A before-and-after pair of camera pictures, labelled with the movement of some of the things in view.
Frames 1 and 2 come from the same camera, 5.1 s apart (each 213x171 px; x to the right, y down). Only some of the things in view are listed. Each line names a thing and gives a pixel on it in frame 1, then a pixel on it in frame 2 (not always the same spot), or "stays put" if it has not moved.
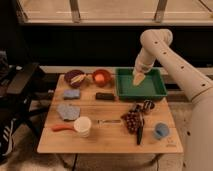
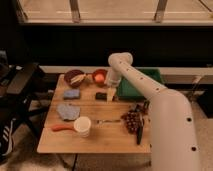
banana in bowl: [77, 78] stays put
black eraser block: [104, 96] stays put
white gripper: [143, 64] -> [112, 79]
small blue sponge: [71, 94] stays put
